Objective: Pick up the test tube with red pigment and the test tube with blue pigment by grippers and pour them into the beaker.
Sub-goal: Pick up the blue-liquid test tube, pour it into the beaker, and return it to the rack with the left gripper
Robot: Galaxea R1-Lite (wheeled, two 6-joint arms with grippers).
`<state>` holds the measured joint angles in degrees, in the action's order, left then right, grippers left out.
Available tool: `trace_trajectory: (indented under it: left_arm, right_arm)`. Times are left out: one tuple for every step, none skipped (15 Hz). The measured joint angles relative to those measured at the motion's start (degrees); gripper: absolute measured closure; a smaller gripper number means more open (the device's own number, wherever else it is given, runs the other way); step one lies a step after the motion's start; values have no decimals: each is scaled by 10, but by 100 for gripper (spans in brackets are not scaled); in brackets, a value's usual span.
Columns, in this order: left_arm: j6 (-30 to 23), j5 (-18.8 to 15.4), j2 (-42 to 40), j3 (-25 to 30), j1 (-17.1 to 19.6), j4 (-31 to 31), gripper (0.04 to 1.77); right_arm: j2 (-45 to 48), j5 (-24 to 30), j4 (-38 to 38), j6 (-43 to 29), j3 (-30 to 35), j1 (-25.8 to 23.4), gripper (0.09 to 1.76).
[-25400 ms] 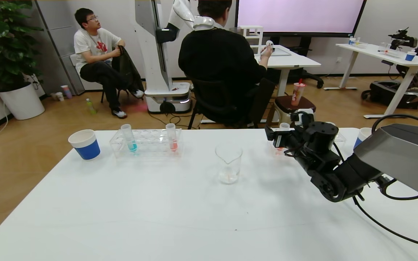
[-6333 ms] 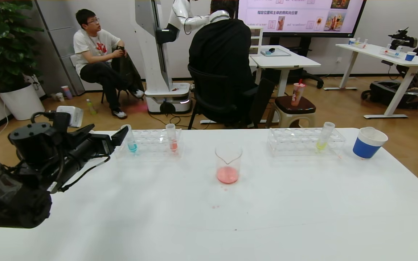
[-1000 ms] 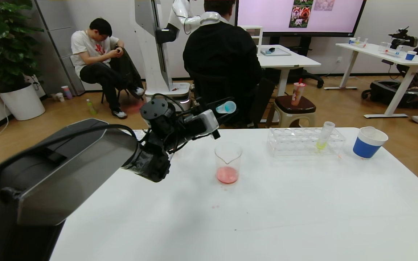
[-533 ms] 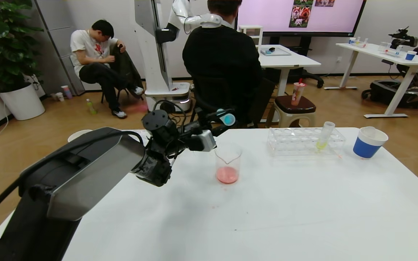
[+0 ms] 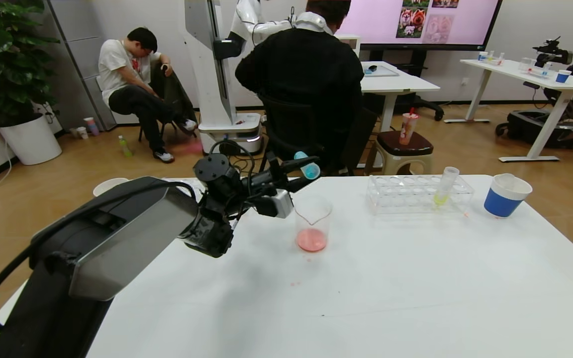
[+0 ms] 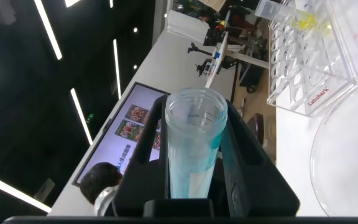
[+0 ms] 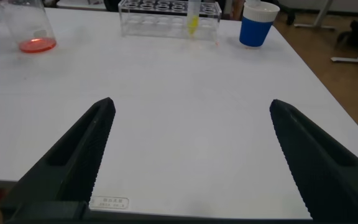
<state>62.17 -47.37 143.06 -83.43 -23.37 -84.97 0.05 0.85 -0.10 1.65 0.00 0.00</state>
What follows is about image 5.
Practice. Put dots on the small blue paper cup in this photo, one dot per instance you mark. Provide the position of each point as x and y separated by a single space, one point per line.
562 77

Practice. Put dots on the clear plastic test tube rack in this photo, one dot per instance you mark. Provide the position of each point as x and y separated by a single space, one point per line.
406 196
187 180

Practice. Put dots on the black distant robot arm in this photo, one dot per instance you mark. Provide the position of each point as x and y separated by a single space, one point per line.
552 51

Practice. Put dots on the white office desk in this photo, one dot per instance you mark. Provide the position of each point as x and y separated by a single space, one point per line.
401 83
515 70

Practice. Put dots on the yellow pigment test tube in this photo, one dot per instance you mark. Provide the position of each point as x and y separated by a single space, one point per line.
440 199

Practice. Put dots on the seated person black sweater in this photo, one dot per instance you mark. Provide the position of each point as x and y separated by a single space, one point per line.
301 74

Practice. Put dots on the drink cup red straw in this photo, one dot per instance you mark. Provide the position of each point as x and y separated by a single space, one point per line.
407 129

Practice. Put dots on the white humanoid robot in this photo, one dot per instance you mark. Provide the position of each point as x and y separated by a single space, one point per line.
212 74

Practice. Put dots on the small white cup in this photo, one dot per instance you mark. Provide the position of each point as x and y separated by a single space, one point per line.
81 133

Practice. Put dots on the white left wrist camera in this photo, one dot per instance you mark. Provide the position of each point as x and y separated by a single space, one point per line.
279 204

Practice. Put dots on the green plastic bottle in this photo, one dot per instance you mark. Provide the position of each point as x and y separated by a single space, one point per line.
125 147

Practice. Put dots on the blue pigment test tube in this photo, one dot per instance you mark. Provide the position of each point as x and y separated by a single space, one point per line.
310 171

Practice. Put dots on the black office chair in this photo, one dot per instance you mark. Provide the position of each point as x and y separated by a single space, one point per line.
291 129

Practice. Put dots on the black jacket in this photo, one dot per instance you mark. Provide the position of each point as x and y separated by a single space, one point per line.
174 97

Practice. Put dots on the beige stool brown seat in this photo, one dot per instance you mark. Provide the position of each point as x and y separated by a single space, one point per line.
406 144

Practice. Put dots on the blue white paper cup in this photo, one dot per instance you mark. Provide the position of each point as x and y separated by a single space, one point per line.
107 185
499 203

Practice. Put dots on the green leafy plant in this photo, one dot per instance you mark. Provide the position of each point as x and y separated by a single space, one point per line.
3 64

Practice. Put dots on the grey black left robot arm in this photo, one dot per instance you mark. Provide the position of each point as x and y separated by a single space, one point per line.
127 233

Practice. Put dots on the clear glass beaker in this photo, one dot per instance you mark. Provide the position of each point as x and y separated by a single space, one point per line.
312 239

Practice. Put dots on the large black-framed display screen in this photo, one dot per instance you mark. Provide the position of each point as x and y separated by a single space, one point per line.
465 22

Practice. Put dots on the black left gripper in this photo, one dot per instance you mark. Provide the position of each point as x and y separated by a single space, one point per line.
275 173

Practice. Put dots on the pink purple cup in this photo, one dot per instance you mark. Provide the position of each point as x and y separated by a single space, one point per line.
91 126

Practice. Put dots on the grey metal cabinet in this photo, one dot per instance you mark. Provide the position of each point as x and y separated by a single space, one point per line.
80 49

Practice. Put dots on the white plant pot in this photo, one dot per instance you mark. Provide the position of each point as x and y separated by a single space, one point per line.
30 140

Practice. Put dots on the seated man white t-shirt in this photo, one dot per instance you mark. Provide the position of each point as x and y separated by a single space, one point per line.
122 64

